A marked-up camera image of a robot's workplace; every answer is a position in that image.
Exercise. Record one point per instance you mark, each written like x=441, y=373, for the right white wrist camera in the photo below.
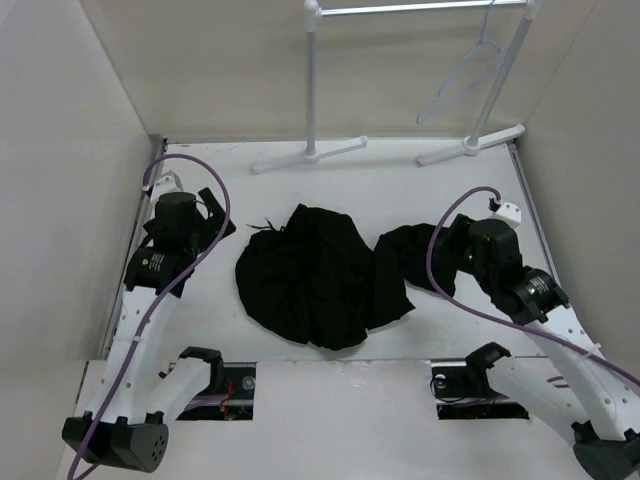
x=506, y=211

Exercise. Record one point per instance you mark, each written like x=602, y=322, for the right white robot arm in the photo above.
x=599, y=414

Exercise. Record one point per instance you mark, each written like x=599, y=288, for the black trousers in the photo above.
x=315, y=280

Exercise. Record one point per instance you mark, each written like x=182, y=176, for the light blue wire hanger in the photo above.
x=447, y=96

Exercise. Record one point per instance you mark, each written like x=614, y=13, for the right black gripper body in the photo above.
x=463, y=253

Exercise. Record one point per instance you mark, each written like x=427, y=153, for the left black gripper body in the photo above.
x=196, y=236

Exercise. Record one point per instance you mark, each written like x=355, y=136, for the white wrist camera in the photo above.
x=506, y=211
x=169, y=182

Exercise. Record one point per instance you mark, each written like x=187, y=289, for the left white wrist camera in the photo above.
x=169, y=182

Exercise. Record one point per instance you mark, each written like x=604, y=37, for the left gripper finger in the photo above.
x=213, y=226
x=212, y=205

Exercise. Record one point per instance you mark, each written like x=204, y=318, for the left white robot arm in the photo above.
x=126, y=424

